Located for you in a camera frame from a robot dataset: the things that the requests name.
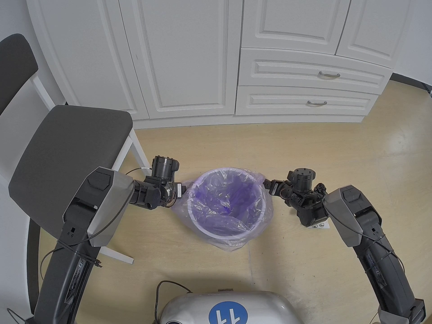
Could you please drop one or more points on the purple plastic bag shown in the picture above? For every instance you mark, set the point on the purple plastic bag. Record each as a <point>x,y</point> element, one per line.
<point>236,194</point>

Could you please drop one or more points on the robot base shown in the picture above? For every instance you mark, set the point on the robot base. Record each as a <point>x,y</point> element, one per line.
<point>229,305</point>

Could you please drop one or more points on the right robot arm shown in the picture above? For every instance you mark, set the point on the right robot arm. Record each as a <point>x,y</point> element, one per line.
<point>354,211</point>

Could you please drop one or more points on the white printed wrapper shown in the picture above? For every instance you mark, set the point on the white printed wrapper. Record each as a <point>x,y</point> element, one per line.
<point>320,225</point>

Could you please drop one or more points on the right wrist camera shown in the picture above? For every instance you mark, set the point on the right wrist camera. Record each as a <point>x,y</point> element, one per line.
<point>290,176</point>

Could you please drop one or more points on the grey white chair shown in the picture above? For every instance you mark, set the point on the grey white chair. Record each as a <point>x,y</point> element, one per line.
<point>67,164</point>

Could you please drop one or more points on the white wardrobe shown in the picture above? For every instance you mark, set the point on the white wardrobe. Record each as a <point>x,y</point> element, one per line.
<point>189,46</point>

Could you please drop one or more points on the white trash bin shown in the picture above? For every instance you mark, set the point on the white trash bin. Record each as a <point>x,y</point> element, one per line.
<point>236,236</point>

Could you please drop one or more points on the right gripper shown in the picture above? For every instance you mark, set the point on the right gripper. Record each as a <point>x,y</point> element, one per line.
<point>281,187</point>

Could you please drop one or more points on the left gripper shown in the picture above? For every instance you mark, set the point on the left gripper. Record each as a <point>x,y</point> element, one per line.
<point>179,190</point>

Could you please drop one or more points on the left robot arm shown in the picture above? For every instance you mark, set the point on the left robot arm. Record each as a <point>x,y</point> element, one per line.
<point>101,197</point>

